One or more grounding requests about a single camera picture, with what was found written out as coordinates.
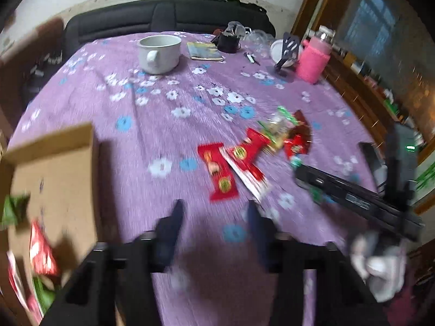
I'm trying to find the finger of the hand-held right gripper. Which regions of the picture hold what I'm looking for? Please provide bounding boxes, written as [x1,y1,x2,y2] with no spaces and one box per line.
[294,164,336,196]

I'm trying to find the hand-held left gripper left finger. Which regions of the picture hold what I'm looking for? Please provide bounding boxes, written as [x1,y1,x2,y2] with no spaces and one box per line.
[41,199,185,326]

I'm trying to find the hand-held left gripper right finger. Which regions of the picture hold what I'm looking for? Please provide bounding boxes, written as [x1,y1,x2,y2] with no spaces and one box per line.
[247,200,390,326]

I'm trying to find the small red candy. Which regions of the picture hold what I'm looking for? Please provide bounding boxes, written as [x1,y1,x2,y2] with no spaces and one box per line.
[284,135,311,159]

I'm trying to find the dark red snack packet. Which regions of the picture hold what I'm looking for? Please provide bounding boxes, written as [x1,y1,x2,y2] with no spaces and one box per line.
[292,109,313,143]
[29,221,59,277]

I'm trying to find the white red snack packet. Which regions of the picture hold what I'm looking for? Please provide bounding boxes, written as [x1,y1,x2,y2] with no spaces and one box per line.
[222,153,271,205]
[6,251,32,313]

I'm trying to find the clear candy green ends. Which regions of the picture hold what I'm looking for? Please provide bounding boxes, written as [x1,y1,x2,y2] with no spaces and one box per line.
[257,106,300,150]

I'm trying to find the red cartoon snack packet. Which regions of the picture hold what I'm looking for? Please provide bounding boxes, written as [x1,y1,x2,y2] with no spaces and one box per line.
[227,128,271,181]
[198,142,239,203]

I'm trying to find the cardboard tray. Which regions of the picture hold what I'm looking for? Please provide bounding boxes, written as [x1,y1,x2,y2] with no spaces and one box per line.
[0,122,119,326]

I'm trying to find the person's right forearm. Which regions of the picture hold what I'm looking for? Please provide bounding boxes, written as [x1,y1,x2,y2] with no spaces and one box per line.
[384,244,435,326]

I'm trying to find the person's right hand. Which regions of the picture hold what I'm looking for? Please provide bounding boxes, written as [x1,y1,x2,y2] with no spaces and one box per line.
[352,231,408,303]

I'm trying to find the black phone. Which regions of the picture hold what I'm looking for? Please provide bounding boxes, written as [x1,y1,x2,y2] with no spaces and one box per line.
[358,141,387,191]

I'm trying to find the wooden cabinet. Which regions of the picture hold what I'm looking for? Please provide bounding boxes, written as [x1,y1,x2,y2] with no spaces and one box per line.
[291,0,435,213]

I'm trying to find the pink sleeved bottle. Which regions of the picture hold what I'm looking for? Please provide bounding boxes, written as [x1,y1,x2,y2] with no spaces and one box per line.
[295,25,336,84]

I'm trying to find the black spatula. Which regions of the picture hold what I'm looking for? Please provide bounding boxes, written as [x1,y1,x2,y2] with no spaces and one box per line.
[274,32,302,83]

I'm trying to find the white round dish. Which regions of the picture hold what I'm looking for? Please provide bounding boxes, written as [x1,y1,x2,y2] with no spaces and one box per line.
[270,39,300,68]

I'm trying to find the clear plastic container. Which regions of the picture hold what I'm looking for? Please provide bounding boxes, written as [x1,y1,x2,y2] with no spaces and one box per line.
[244,28,276,49]

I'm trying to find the green packet yellow label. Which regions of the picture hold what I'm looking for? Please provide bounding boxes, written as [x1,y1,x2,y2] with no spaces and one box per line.
[0,193,31,230]

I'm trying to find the black cup with plastic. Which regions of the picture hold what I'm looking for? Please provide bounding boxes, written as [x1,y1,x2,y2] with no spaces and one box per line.
[217,31,242,54]

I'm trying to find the thin booklet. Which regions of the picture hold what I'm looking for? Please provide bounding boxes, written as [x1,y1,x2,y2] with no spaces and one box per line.
[187,41,225,62]

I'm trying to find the clear plastic bag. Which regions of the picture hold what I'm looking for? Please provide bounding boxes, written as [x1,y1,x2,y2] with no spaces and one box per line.
[226,21,246,37]

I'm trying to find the black cloth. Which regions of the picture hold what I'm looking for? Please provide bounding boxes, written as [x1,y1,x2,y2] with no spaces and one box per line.
[239,0,270,13]

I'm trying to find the white cup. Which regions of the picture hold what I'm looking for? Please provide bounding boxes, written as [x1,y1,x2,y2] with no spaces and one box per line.
[137,35,183,75]

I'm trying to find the black leather sofa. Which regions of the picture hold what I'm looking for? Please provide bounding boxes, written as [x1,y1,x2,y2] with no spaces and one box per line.
[64,0,276,47]

